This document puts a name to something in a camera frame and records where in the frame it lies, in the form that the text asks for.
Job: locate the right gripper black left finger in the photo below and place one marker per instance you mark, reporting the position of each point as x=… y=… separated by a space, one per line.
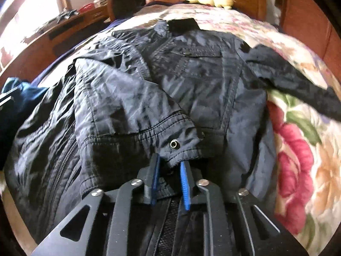
x=150 y=178

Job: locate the wooden chair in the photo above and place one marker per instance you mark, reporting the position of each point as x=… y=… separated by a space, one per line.
x=121 y=9

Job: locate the floral bed blanket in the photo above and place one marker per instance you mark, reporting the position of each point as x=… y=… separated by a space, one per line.
x=301 y=117

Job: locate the dark navy jacket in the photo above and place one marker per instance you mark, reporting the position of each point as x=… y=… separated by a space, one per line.
x=149 y=106

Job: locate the wooden slatted wardrobe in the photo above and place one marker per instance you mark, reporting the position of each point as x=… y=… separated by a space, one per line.
x=305 y=20

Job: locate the blue cloth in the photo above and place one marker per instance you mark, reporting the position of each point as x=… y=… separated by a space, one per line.
x=18 y=100

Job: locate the wooden desk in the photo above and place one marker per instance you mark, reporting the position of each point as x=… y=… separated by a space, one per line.
x=45 y=49

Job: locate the red basket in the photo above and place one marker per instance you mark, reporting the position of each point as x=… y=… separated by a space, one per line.
x=86 y=8

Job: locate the navy bed sheet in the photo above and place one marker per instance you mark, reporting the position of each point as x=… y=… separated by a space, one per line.
x=60 y=59

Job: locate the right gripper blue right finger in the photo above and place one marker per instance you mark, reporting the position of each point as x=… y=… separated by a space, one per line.
x=189 y=177

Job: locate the window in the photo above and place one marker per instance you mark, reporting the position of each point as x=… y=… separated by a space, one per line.
x=32 y=15

